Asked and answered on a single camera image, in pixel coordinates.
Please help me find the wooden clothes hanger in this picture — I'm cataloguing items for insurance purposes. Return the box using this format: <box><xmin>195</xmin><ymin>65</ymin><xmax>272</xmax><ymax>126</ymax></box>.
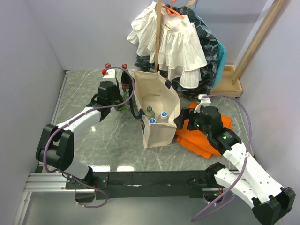
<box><xmin>185</xmin><ymin>0</ymin><xmax>197</xmax><ymax>7</ymax></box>

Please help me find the blue-cap plastic bottle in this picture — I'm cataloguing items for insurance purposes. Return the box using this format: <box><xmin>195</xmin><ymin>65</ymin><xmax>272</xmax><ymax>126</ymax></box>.
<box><xmin>156</xmin><ymin>111</ymin><xmax>169</xmax><ymax>123</ymax></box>
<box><xmin>149</xmin><ymin>118</ymin><xmax>156</xmax><ymax>124</ymax></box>

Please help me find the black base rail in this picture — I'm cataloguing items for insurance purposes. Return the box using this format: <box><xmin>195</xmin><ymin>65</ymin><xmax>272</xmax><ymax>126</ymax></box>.
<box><xmin>66</xmin><ymin>170</ymin><xmax>221</xmax><ymax>203</ymax></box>

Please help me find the right blue-cap plastic bottle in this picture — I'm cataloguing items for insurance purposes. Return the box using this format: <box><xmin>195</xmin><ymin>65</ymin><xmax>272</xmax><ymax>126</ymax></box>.
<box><xmin>156</xmin><ymin>111</ymin><xmax>169</xmax><ymax>123</ymax></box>

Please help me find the folded orange cloth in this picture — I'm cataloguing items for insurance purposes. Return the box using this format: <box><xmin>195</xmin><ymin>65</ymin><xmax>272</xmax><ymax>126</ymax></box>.
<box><xmin>175</xmin><ymin>101</ymin><xmax>233</xmax><ymax>160</ymax></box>

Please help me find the left blue-cap plastic bottle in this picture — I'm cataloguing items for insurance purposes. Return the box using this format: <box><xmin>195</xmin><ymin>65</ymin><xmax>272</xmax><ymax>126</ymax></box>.
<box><xmin>149</xmin><ymin>118</ymin><xmax>156</xmax><ymax>124</ymax></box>

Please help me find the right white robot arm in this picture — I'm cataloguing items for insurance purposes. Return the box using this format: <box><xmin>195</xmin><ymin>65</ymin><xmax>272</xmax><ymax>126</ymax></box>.
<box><xmin>174</xmin><ymin>106</ymin><xmax>296</xmax><ymax>225</ymax></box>

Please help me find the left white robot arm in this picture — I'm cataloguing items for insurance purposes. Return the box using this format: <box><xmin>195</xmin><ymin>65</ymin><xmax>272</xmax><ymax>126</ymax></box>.
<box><xmin>36</xmin><ymin>81</ymin><xmax>120</xmax><ymax>188</ymax></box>

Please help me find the clear chang bottle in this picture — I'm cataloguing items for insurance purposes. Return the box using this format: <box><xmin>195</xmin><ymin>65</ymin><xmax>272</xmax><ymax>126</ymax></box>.
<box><xmin>123</xmin><ymin>89</ymin><xmax>130</xmax><ymax>109</ymax></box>
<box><xmin>145</xmin><ymin>106</ymin><xmax>156</xmax><ymax>120</ymax></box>

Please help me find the orange clothes hanger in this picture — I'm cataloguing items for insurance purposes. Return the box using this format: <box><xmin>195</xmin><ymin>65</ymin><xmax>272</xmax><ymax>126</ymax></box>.
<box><xmin>162</xmin><ymin>0</ymin><xmax>184</xmax><ymax>19</ymax></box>

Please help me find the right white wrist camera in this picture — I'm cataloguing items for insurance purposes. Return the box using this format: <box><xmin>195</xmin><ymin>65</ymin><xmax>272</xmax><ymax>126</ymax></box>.
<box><xmin>194</xmin><ymin>94</ymin><xmax>211</xmax><ymax>113</ymax></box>

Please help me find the beige canvas tote bag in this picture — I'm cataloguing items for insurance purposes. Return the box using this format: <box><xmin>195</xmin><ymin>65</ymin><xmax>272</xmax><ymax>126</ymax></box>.
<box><xmin>133</xmin><ymin>70</ymin><xmax>180</xmax><ymax>148</ymax></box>

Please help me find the dark shark print garment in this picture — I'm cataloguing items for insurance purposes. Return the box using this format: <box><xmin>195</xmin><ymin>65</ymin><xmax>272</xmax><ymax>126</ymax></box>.
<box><xmin>135</xmin><ymin>6</ymin><xmax>218</xmax><ymax>100</ymax></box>

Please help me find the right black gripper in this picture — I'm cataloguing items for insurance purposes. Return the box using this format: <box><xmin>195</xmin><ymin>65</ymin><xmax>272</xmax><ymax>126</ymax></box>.
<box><xmin>173</xmin><ymin>107</ymin><xmax>211</xmax><ymax>136</ymax></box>

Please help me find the dark green glass bottle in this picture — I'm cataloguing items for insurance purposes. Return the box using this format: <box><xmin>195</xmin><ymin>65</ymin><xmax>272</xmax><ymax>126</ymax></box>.
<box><xmin>113</xmin><ymin>99</ymin><xmax>125</xmax><ymax>111</ymax></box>

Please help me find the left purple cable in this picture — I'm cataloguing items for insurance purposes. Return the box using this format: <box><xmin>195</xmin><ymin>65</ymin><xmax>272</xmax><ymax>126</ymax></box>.
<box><xmin>43</xmin><ymin>66</ymin><xmax>136</xmax><ymax>209</ymax></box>

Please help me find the white pleated garment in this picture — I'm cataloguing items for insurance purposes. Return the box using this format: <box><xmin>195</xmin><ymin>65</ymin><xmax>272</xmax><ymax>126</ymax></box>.
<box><xmin>127</xmin><ymin>1</ymin><xmax>207</xmax><ymax>89</ymax></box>

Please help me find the teal blue garment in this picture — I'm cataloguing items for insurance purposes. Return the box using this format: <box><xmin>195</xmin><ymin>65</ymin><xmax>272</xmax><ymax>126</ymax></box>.
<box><xmin>214</xmin><ymin>41</ymin><xmax>227</xmax><ymax>87</ymax></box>

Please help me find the wooden clothes rack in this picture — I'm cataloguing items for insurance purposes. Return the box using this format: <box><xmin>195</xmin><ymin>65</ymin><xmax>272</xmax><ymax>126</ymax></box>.
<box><xmin>153</xmin><ymin>0</ymin><xmax>292</xmax><ymax>98</ymax></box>

